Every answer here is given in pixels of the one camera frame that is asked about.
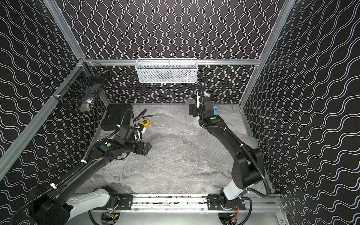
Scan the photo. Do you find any clear bubble wrap roll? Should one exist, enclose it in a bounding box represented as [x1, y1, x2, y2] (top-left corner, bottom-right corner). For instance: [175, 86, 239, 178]
[129, 133, 233, 181]

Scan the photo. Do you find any white roll in black basket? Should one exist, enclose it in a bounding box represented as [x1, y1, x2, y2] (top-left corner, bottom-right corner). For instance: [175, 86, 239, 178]
[80, 94, 96, 113]

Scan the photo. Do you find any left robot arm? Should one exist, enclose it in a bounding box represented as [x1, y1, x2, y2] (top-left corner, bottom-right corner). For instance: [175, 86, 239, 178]
[9, 124, 152, 225]

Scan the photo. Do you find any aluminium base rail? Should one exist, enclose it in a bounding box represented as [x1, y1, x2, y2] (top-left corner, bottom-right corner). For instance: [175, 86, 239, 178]
[56, 193, 285, 213]

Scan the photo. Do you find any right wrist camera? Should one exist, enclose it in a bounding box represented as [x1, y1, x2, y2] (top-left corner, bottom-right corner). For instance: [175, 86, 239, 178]
[196, 96, 201, 108]

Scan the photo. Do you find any blue ribbed vase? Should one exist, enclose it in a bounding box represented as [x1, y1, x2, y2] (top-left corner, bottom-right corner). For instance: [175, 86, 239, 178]
[213, 106, 218, 115]

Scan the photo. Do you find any yellow tape measure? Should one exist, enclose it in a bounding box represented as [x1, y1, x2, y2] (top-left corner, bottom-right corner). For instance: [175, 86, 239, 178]
[141, 119, 150, 127]

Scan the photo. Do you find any black utility knife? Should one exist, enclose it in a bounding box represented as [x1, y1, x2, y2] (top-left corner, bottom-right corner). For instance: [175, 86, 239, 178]
[135, 108, 153, 121]

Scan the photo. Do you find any white wire mesh basket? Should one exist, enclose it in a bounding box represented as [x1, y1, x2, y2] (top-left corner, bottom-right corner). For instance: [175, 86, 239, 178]
[135, 58, 199, 83]

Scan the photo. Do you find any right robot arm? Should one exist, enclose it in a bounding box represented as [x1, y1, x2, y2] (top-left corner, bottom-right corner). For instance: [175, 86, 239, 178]
[189, 94, 271, 203]

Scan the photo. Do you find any black wire basket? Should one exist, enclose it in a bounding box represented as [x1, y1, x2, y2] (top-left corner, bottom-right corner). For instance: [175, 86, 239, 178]
[56, 62, 110, 113]

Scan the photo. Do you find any clear glass vase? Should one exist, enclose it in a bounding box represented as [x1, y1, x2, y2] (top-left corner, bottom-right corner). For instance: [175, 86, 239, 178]
[184, 97, 196, 123]

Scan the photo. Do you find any black plastic tool case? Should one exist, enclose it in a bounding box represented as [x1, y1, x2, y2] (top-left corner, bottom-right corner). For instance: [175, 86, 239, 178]
[101, 104, 133, 131]

